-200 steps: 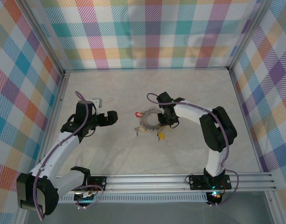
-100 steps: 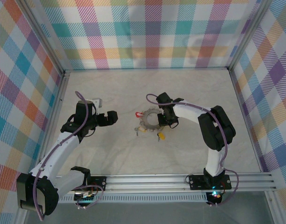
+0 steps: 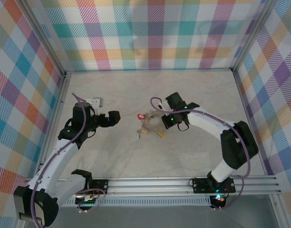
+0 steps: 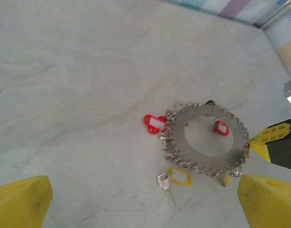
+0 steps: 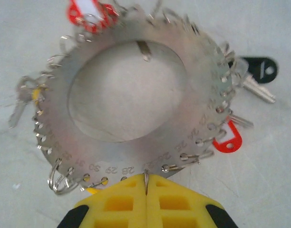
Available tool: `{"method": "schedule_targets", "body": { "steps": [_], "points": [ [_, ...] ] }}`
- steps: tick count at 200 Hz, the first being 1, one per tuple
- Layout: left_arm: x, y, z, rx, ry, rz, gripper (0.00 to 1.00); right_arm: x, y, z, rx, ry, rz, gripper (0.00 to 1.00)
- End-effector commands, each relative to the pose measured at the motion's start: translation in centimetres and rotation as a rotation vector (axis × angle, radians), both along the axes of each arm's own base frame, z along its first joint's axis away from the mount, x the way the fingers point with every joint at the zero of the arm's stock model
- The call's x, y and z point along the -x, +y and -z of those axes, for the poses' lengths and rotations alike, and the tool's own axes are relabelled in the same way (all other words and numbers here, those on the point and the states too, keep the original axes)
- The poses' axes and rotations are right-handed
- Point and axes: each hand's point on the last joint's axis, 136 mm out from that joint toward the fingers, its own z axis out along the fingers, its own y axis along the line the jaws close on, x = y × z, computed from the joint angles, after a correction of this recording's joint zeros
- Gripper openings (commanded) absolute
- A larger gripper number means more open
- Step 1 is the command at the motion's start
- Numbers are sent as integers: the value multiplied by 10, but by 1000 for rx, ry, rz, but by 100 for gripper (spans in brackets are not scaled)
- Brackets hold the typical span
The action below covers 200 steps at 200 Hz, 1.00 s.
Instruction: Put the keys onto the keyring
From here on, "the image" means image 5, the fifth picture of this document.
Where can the silver metal key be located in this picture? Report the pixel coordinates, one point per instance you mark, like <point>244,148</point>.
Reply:
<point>257,89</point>
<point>243,122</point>
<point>18,111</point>

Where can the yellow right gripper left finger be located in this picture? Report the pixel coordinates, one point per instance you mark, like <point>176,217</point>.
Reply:
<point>100,196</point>

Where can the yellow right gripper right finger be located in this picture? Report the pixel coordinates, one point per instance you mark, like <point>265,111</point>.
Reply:
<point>195,199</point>

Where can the black plastic key tag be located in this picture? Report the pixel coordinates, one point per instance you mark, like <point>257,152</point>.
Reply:
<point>262,67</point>

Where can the red plastic key tag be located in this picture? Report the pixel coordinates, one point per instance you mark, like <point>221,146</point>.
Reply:
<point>222,145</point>
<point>74,12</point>

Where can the yellow plastic key tag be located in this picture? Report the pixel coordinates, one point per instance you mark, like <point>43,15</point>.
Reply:
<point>36,93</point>

